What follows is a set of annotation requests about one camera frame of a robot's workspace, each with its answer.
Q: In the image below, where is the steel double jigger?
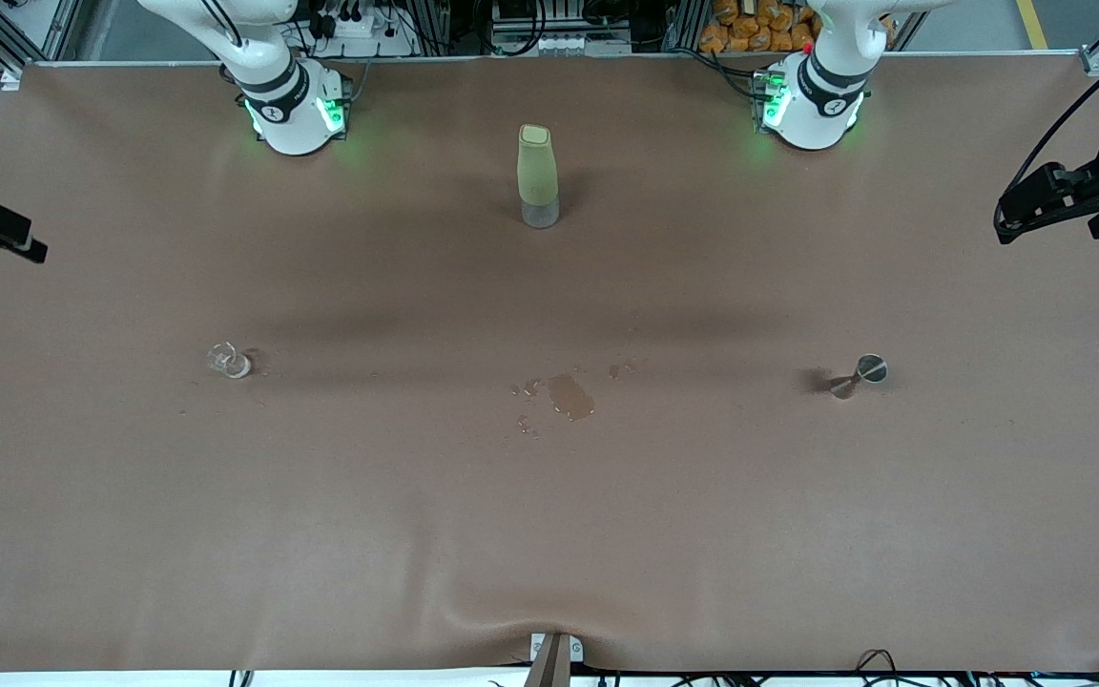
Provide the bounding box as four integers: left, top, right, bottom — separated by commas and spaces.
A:
829, 354, 889, 401

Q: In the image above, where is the pile of orange bags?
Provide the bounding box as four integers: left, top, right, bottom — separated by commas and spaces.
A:
699, 0, 818, 53

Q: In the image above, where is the small clear glass beaker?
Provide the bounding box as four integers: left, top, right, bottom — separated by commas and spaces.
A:
207, 343, 253, 380

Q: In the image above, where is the brown table mat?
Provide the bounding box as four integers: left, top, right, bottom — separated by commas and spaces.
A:
0, 52, 1099, 674

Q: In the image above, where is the brown liquid spill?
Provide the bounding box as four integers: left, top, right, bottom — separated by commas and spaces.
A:
509, 359, 646, 440

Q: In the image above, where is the green-sleeved bottle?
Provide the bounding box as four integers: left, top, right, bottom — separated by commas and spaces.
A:
517, 124, 561, 230

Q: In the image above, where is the white bracket with pole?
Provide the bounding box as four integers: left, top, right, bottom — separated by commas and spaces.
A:
526, 633, 585, 687

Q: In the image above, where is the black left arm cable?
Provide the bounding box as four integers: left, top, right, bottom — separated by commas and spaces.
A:
993, 33, 1099, 244

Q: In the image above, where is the white power strip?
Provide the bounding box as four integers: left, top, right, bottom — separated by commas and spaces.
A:
306, 0, 417, 56

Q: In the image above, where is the white terminal block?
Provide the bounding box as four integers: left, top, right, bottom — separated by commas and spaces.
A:
530, 33, 632, 56

